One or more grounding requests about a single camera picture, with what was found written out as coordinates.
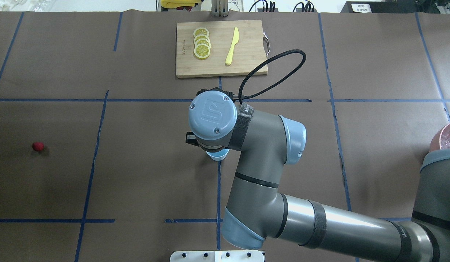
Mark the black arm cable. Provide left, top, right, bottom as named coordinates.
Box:
left=196, top=49, right=307, bottom=104

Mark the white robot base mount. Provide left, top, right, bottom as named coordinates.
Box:
left=170, top=250, right=266, bottom=262

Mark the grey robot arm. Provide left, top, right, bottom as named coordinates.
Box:
left=187, top=90, right=450, bottom=262

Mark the pink bowl of ice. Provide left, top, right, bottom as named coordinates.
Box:
left=429, top=123, right=450, bottom=152

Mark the yellow cloth bag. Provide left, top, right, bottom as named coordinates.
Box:
left=160, top=0, right=203, bottom=9

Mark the light blue plastic cup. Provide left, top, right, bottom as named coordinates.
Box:
left=206, top=148, right=230, bottom=161

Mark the bamboo cutting board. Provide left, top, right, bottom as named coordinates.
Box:
left=176, top=20, right=267, bottom=78

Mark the yellow plastic knife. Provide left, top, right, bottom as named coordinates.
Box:
left=225, top=27, right=240, bottom=66

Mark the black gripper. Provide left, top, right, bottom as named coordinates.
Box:
left=185, top=132, right=200, bottom=147

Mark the lemon slice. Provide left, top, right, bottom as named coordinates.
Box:
left=194, top=34, right=210, bottom=45
left=194, top=38, right=211, bottom=49
left=193, top=28, right=210, bottom=38
left=194, top=46, right=211, bottom=60

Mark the aluminium frame post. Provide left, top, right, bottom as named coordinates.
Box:
left=211, top=0, right=229, bottom=17

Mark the red strawberry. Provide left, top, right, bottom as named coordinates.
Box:
left=32, top=142, right=45, bottom=152

